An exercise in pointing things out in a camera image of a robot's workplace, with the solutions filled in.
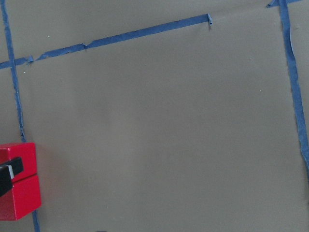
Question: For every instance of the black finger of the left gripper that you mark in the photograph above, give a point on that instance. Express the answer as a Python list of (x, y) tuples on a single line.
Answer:
[(8, 171)]

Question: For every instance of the red block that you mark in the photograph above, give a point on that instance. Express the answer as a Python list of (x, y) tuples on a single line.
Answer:
[(22, 199), (21, 157)]

